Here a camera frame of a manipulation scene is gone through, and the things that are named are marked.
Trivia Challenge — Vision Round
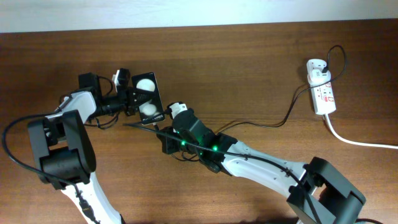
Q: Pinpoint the white power strip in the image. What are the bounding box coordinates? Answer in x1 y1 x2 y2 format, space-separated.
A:
310 81 336 115

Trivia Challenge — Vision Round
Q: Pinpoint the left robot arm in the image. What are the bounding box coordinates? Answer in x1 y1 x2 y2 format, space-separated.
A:
28 68 162 223

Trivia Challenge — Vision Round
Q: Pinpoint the black USB charging cable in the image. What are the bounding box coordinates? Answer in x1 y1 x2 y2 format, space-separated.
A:
151 45 347 131

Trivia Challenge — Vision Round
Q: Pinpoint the white USB charger plug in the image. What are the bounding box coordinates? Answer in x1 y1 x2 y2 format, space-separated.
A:
306 59 331 86

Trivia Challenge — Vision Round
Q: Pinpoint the white power strip cord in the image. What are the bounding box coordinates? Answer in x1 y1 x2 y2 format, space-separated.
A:
323 113 398 150

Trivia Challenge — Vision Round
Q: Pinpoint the black Samsung smartphone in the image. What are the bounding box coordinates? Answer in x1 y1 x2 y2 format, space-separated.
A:
132 72 165 125

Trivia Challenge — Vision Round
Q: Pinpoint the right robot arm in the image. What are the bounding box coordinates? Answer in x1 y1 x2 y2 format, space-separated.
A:
157 103 366 223

